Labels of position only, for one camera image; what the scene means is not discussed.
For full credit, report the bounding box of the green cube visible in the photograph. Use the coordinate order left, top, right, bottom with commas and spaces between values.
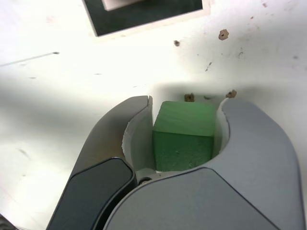
152, 100, 218, 172

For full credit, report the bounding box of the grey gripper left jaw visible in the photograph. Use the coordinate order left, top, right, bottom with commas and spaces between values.
47, 95, 154, 230

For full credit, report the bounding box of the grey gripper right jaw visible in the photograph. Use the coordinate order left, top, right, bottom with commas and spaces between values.
103, 98, 303, 230

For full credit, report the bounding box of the black tape square outline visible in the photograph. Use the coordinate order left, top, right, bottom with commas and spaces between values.
81, 0, 204, 37

